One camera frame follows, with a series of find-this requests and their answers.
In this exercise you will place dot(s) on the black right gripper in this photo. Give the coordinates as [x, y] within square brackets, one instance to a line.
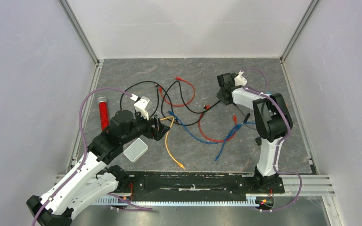
[219, 94]

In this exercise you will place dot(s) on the red glitter tube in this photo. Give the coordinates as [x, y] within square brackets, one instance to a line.
[103, 112]

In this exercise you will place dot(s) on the clear plastic box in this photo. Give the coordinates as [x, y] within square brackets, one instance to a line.
[135, 150]

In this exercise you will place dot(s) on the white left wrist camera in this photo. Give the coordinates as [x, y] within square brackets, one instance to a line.
[141, 107]

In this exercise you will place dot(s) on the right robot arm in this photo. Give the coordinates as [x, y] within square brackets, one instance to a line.
[272, 120]

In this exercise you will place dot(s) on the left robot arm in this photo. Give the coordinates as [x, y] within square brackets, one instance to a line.
[91, 177]

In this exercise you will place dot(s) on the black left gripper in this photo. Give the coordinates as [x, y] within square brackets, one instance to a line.
[151, 133]

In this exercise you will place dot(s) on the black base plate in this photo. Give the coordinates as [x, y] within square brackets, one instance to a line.
[159, 186]

